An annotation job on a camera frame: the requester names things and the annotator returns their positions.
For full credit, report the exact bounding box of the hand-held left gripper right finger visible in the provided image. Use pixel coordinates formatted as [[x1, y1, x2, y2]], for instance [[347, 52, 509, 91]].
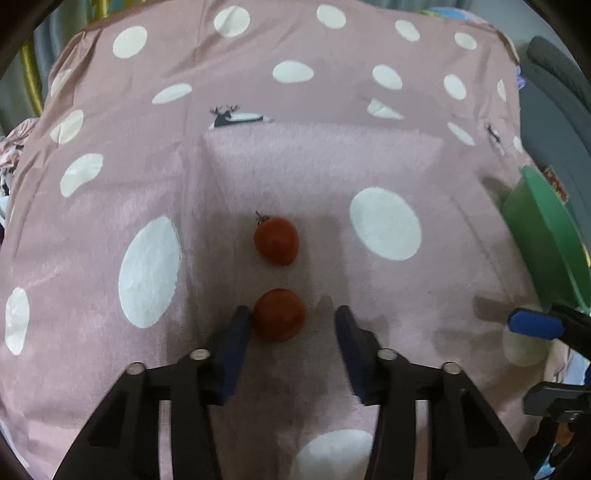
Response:
[[335, 305, 534, 480]]

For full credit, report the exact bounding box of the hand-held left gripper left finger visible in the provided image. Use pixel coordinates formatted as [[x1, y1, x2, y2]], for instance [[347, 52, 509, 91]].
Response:
[[53, 305, 252, 480]]

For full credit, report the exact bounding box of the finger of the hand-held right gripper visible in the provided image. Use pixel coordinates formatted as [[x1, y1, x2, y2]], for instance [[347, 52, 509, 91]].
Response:
[[523, 381, 591, 480], [507, 302, 591, 363]]

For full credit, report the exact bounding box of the red cherry tomato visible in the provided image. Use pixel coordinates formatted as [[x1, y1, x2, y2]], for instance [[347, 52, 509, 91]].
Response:
[[252, 288, 308, 343], [253, 211, 301, 267]]

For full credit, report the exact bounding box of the green plastic bowl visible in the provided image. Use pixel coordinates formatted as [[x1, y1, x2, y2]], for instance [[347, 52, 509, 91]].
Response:
[[501, 165, 591, 319]]

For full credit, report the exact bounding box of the orange patterned cloth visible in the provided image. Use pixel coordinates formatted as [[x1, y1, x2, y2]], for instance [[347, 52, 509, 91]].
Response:
[[542, 164, 571, 201]]

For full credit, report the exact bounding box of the pink polka-dot blanket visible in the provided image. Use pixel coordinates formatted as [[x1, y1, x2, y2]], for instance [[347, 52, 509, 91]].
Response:
[[0, 0, 578, 480]]

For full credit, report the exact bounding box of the grey sofa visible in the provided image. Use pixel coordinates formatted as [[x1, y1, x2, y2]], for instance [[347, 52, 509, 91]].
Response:
[[515, 36, 591, 232]]

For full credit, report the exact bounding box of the pink crumpled cloth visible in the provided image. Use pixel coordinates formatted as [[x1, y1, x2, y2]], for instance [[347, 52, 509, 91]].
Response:
[[0, 117, 42, 195]]

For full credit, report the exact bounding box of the colourful printed cloth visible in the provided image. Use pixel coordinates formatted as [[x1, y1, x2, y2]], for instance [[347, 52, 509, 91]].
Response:
[[425, 4, 525, 88]]

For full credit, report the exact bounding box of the yellow satin curtain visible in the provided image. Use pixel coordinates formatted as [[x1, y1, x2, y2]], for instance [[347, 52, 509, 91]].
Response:
[[18, 39, 47, 116]]

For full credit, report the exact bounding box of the grey-blue curtain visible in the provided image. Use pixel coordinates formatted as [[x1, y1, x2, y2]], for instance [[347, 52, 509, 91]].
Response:
[[18, 0, 102, 116]]

